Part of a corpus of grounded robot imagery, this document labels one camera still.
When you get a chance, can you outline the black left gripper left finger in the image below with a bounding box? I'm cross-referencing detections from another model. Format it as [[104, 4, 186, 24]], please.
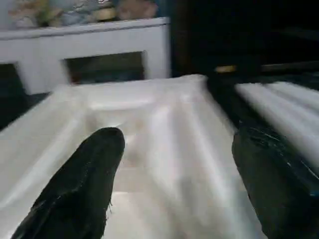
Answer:
[[10, 127, 126, 239]]

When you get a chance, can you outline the white plastic table top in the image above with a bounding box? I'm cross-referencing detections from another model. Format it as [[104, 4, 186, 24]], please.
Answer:
[[0, 75, 266, 239]]

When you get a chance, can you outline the white cabinet with glass doors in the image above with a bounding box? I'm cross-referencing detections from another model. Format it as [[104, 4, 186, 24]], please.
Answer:
[[0, 17, 171, 95]]

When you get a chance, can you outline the small tan label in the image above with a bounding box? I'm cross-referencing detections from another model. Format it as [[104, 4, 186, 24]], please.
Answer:
[[215, 65, 238, 74]]

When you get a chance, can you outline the large black screen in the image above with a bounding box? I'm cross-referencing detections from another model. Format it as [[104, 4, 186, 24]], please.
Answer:
[[169, 0, 319, 75]]

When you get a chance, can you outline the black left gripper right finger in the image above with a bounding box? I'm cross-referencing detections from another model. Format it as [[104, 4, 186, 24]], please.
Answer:
[[232, 124, 319, 239]]

